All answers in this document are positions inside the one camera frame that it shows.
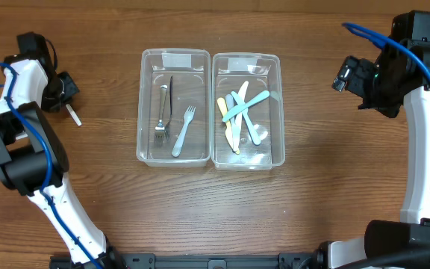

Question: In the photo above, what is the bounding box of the mint green plastic knife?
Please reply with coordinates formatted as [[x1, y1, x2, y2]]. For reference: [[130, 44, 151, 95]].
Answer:
[[222, 90, 270, 123]]

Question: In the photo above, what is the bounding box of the large metal fork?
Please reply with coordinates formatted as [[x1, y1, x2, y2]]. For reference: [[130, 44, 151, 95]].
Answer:
[[155, 84, 168, 146]]

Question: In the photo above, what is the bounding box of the black handled metal fork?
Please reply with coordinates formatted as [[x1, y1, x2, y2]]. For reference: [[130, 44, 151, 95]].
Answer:
[[165, 76, 173, 142]]

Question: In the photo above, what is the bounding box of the white plastic knife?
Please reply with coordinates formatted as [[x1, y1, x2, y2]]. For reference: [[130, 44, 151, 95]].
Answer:
[[232, 81, 249, 152]]

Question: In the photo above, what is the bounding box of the light blue plastic knife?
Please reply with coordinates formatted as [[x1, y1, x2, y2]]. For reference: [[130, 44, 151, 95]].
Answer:
[[231, 91, 261, 145]]

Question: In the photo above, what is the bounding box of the white rounded plastic fork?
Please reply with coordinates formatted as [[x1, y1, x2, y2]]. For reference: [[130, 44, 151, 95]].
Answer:
[[172, 105, 196, 158]]

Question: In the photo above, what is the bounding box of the pale grey-blue plastic knife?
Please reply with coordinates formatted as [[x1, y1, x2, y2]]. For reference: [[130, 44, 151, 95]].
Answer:
[[225, 94, 238, 152]]

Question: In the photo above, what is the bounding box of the yellow plastic knife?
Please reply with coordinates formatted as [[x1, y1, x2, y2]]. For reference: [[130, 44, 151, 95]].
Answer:
[[216, 97, 240, 155]]

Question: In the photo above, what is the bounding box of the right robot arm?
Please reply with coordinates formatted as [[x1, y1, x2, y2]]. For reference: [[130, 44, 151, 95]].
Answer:
[[314, 31, 430, 268]]

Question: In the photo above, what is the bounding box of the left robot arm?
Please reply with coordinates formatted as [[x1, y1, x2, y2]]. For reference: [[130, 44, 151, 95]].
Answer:
[[0, 55, 125, 268]]

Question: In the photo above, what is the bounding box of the clear right plastic container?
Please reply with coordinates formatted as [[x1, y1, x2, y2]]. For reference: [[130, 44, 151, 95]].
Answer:
[[209, 52, 285, 170]]

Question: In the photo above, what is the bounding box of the clear plastic container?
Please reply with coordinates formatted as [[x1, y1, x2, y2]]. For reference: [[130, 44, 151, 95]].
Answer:
[[136, 48, 212, 167], [209, 52, 285, 170]]

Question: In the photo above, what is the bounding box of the clear left plastic container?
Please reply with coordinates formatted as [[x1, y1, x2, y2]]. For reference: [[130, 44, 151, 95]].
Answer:
[[136, 48, 212, 167]]

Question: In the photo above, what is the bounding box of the right blue cable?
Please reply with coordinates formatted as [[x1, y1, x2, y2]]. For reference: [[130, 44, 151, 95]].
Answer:
[[341, 21, 430, 230]]

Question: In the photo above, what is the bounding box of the blue cable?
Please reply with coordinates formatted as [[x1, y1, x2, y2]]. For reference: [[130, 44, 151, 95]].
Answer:
[[341, 21, 430, 230], [0, 61, 106, 269]]

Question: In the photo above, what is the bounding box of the left blue cable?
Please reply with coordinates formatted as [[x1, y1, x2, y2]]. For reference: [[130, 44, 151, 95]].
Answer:
[[0, 61, 106, 269]]

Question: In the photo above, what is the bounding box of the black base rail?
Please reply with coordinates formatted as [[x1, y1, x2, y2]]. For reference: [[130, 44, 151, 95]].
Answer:
[[49, 252, 430, 269]]

